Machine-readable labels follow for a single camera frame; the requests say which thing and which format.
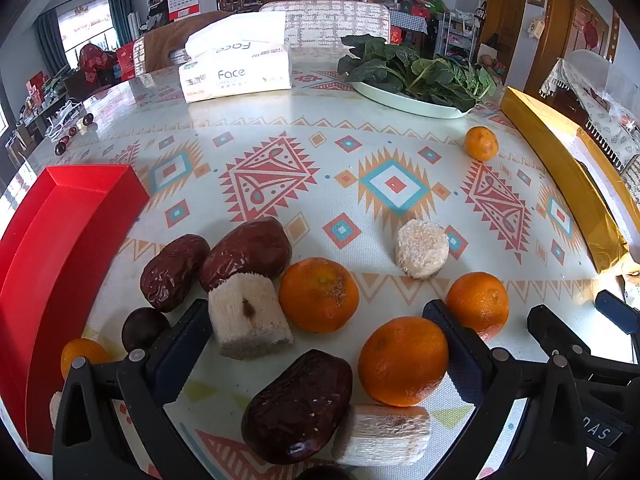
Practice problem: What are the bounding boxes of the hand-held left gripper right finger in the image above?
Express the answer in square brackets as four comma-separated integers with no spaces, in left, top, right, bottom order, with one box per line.
[422,299,587,480]

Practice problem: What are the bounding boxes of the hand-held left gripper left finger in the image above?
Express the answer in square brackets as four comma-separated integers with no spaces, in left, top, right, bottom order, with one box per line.
[52,299,213,480]

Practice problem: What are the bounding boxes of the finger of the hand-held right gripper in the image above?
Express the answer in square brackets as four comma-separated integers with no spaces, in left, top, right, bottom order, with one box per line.
[527,305,591,361]
[595,290,640,348]

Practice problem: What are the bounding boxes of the white cake block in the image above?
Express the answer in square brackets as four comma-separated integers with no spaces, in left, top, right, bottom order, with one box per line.
[208,271,295,361]
[331,405,432,467]

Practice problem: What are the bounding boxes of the large red date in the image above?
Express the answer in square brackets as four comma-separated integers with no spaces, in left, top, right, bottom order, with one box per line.
[241,349,354,466]
[199,216,293,292]

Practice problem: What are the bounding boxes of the red tray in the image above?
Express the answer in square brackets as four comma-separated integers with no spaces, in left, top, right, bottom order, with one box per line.
[0,164,151,456]

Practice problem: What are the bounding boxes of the round white cake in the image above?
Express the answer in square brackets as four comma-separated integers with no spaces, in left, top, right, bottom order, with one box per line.
[395,219,449,280]

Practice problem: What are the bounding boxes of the gold box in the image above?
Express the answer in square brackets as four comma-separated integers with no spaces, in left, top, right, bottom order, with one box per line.
[500,86,640,275]

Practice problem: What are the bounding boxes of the small orange tangerine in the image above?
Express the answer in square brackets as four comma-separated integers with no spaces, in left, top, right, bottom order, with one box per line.
[464,126,499,162]

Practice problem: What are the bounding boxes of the side table with lace cloth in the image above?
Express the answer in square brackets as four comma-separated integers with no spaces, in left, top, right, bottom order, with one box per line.
[539,50,640,171]

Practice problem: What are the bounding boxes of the white oval plate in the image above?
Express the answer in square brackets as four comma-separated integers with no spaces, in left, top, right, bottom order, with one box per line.
[350,80,476,120]

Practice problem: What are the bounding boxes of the white tissue pack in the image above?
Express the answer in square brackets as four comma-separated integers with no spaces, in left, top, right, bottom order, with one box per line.
[178,11,292,104]

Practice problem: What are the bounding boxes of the plate of green leaves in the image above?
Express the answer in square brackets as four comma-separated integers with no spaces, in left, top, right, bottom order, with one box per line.
[337,34,497,112]

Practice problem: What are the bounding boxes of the wooden doorway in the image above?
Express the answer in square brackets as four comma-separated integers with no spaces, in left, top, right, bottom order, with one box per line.
[525,0,621,96]

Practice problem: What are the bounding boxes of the red gift box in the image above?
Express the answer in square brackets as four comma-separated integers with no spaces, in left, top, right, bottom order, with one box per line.
[116,40,146,81]

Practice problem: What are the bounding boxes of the red cloth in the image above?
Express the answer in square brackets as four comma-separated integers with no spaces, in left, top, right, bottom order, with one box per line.
[79,44,118,86]

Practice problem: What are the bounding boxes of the chair with brown cover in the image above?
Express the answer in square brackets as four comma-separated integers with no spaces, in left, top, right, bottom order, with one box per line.
[142,10,236,75]

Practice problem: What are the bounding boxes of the metal storage rack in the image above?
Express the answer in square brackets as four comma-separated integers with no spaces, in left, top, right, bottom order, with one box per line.
[434,10,483,63]

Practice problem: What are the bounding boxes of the wooden door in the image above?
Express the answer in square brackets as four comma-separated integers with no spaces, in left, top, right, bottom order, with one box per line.
[482,0,531,86]

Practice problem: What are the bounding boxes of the checkered cloth table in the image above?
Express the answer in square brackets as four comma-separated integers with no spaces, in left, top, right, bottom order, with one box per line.
[389,10,430,46]

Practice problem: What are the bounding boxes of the window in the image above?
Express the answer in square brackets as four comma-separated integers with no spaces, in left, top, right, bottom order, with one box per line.
[57,2,121,68]

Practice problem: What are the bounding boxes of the blue curtain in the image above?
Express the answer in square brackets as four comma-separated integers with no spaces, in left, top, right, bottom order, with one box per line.
[32,10,68,76]
[107,0,133,46]

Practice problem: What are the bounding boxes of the white patterned chair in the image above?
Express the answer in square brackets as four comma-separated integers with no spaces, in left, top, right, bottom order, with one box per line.
[259,0,391,50]

